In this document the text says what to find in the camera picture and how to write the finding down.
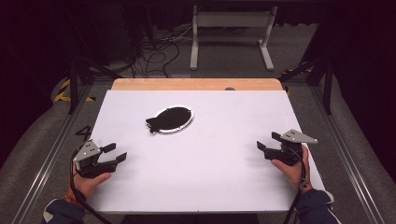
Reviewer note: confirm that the oval silver photo frame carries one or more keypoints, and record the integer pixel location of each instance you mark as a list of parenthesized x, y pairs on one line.
[(170, 119)]

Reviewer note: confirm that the person's right hand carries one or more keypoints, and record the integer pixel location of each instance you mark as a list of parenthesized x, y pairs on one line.
[(295, 175)]

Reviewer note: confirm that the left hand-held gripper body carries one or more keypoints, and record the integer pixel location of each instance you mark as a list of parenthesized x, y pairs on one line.
[(88, 154)]

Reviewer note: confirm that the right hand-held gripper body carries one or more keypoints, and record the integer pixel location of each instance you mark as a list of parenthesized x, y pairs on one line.
[(294, 137)]

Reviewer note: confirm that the white board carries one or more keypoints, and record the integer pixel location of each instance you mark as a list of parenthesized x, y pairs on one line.
[(202, 174)]

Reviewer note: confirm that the person's left hand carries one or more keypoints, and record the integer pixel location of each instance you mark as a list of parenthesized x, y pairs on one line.
[(84, 186)]

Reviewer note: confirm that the aluminium floor rail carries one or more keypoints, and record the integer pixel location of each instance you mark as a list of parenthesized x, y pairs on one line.
[(351, 168), (46, 168)]

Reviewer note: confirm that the white metal desk frame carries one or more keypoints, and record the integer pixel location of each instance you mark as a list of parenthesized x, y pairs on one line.
[(232, 19)]

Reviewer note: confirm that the black metal stand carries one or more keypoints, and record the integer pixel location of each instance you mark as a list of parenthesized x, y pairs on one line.
[(73, 87), (327, 87)]

